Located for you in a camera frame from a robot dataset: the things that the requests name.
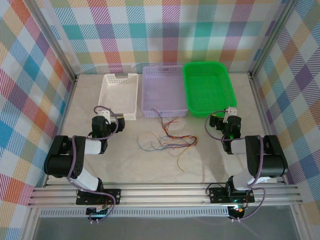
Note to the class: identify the aluminium side rail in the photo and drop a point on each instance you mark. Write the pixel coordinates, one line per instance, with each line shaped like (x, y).
(67, 107)
(259, 100)

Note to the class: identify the white perforated plastic basket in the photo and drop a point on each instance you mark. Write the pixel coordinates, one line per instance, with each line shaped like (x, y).
(117, 92)

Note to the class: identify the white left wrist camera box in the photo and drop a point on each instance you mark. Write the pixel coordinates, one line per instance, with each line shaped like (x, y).
(105, 114)

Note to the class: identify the aluminium frame post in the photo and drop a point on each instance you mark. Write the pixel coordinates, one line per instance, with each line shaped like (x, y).
(54, 37)
(271, 37)

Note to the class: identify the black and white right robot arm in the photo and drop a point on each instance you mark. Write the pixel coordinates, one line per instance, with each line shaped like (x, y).
(272, 162)

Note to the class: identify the green perforated plastic basket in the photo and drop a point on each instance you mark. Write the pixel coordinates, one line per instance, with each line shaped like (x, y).
(210, 90)

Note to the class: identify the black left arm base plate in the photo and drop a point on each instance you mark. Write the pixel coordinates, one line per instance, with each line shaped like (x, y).
(112, 196)

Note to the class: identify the lilac perforated plastic basket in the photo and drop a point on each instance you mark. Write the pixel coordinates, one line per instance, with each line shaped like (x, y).
(162, 90)

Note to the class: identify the black controller board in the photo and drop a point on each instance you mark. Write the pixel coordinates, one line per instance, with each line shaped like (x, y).
(237, 212)
(96, 212)

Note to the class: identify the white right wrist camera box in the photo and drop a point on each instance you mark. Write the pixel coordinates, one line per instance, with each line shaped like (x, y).
(231, 110)

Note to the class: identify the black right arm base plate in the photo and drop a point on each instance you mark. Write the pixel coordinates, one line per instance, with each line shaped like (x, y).
(217, 195)

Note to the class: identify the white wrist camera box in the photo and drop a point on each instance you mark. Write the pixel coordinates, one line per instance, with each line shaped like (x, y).
(105, 114)
(231, 110)

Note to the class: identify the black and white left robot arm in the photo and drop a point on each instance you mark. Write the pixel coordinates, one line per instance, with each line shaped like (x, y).
(62, 165)

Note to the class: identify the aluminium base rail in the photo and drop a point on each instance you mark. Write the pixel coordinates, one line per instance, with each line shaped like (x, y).
(162, 195)

